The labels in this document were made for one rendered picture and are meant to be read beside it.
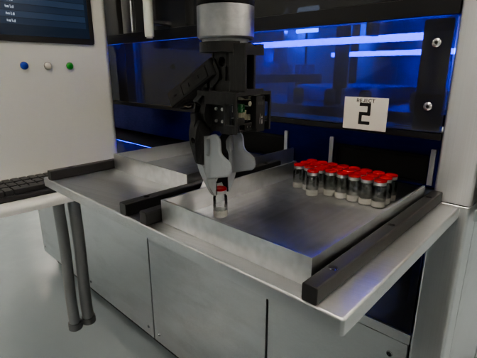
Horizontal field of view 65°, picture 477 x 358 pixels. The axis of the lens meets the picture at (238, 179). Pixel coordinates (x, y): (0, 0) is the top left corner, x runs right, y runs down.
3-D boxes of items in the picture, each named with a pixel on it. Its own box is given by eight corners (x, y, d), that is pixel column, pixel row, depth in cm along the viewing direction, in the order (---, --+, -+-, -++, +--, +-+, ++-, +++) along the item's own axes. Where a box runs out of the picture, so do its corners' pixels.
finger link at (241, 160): (249, 198, 54) (245, 136, 51) (221, 190, 58) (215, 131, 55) (262, 191, 56) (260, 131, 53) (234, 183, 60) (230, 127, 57)
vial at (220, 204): (220, 212, 59) (220, 186, 58) (230, 215, 58) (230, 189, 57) (210, 216, 58) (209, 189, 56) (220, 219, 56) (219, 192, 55)
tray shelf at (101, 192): (209, 151, 114) (209, 145, 113) (469, 205, 68) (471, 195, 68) (44, 185, 80) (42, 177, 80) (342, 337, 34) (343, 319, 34)
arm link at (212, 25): (184, 6, 48) (228, 13, 54) (185, 44, 50) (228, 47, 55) (226, -1, 43) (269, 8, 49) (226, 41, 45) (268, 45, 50)
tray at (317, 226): (294, 176, 80) (294, 160, 79) (422, 205, 63) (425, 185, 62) (162, 221, 56) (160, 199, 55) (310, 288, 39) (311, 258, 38)
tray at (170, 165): (220, 147, 110) (220, 136, 109) (293, 161, 93) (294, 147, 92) (114, 168, 86) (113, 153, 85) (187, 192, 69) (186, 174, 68)
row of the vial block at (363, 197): (297, 184, 74) (297, 161, 72) (387, 206, 62) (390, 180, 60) (289, 187, 72) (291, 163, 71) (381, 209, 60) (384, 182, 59)
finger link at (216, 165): (222, 205, 50) (226, 137, 48) (194, 196, 54) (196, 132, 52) (238, 202, 53) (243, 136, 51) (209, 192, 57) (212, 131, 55)
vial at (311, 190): (309, 192, 69) (311, 167, 68) (320, 194, 68) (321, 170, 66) (303, 194, 68) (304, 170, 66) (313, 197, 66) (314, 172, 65)
